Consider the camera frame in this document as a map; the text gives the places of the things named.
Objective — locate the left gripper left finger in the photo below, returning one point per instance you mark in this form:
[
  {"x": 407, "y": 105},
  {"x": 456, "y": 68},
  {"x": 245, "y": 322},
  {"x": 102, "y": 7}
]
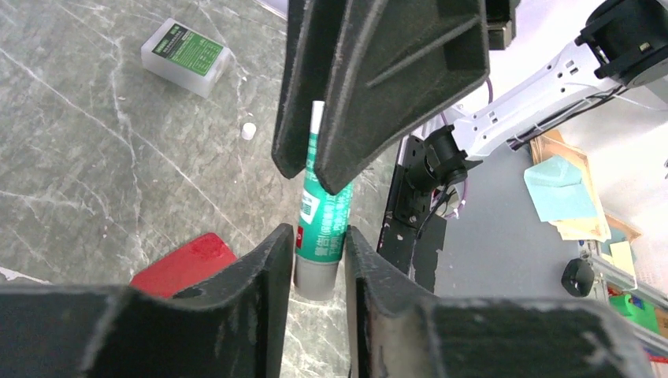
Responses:
[{"x": 229, "y": 325}]

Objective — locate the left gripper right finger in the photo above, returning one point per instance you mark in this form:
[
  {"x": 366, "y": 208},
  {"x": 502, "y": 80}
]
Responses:
[{"x": 396, "y": 328}]

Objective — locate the black knob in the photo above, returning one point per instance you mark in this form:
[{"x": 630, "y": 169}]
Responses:
[{"x": 578, "y": 278}]

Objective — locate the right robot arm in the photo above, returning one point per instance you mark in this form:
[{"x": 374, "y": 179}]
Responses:
[{"x": 624, "y": 43}]

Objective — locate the green labelled plastic box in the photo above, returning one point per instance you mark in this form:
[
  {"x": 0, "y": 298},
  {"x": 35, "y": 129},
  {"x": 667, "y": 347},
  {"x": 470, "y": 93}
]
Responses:
[{"x": 185, "y": 57}]

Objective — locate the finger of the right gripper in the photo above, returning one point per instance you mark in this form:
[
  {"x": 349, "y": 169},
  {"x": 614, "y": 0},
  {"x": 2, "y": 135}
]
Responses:
[
  {"x": 397, "y": 64},
  {"x": 332, "y": 52}
]

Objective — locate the white glue cap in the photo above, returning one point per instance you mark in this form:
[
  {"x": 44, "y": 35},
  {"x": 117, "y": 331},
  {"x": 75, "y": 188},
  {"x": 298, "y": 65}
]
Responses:
[{"x": 248, "y": 131}]

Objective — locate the red envelope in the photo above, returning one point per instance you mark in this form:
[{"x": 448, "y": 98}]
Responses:
[{"x": 184, "y": 267}]

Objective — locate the green glue stick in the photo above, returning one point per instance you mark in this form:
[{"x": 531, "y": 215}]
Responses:
[{"x": 323, "y": 221}]

